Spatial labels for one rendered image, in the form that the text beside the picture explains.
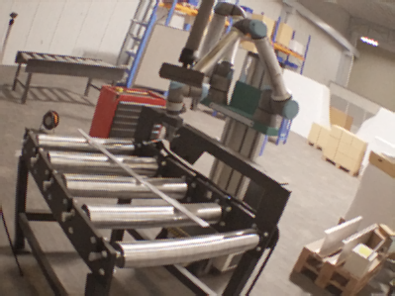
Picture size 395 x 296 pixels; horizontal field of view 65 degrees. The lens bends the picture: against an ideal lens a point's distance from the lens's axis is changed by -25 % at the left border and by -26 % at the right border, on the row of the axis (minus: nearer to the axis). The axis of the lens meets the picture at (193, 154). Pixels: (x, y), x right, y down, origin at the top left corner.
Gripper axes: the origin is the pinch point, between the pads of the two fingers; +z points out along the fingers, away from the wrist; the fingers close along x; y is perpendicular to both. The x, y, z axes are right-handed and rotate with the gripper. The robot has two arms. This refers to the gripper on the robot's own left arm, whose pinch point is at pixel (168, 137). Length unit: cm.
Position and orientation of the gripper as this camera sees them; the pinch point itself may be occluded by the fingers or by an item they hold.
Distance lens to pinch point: 230.7
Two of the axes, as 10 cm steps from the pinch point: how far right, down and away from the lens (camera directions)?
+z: -1.6, 8.9, 4.2
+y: -6.5, 2.2, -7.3
